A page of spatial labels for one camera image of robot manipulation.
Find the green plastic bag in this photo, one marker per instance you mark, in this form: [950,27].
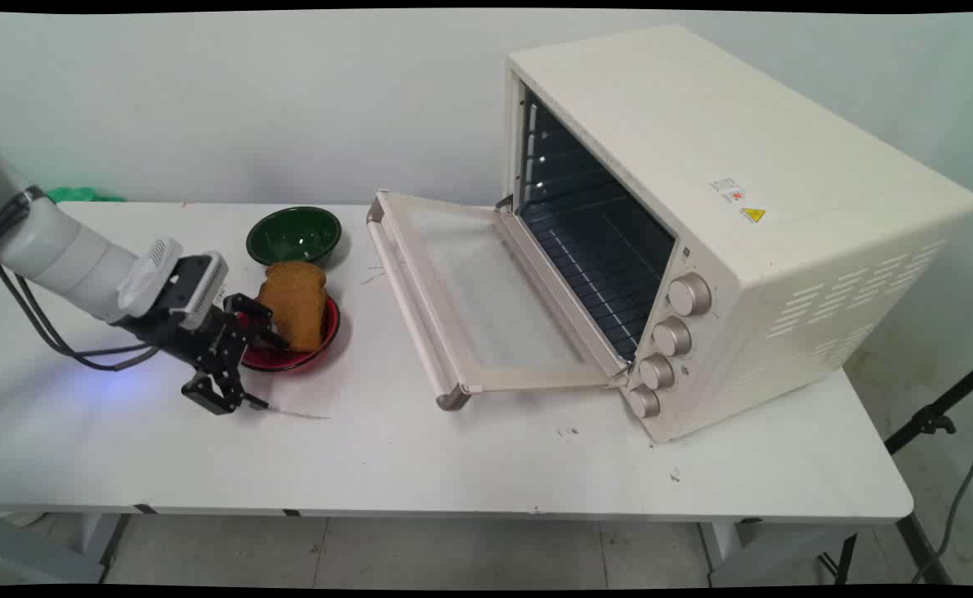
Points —
[80,195]

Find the yellow warning sticker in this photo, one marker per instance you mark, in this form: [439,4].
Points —
[752,215]

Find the cream toaster oven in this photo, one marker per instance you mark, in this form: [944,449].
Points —
[785,224]

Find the brown bread slice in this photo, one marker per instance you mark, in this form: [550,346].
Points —
[295,303]

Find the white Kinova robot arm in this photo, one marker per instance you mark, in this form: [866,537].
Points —
[63,249]

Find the silver oven knob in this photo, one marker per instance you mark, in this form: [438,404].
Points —
[643,401]
[690,294]
[672,336]
[657,371]

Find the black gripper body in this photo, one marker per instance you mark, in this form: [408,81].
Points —
[192,336]

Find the metal oven rack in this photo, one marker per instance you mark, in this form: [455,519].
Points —
[598,266]

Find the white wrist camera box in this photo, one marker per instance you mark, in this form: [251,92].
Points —
[202,286]

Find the grey table leg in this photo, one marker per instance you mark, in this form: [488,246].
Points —
[773,552]

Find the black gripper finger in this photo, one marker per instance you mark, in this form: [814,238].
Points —
[217,394]
[258,320]

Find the green bowl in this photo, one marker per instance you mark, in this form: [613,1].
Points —
[294,235]

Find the cream glass oven door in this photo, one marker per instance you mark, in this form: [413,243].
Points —
[470,291]

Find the red plate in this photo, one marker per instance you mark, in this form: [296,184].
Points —
[329,328]

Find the black tripod stand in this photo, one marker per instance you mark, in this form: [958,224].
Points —
[922,423]

